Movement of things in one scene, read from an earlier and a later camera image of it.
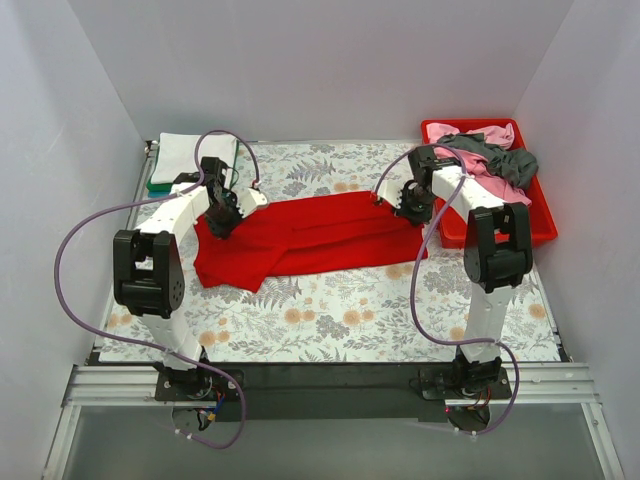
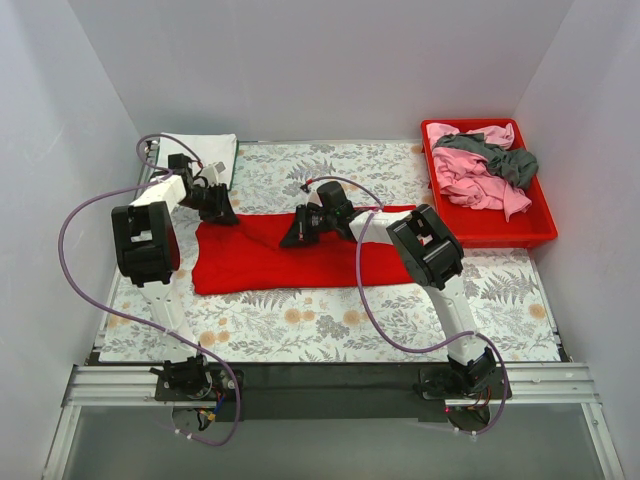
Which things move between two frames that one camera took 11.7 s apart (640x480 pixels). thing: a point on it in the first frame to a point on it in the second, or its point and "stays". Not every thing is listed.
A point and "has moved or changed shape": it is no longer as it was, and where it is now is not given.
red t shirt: x=304 y=235 has moved or changed shape
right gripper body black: x=412 y=211 to x=302 y=225
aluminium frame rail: x=531 y=385 stays
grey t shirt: x=518 y=164 stays
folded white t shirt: x=176 y=154 stays
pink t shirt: x=476 y=164 stays
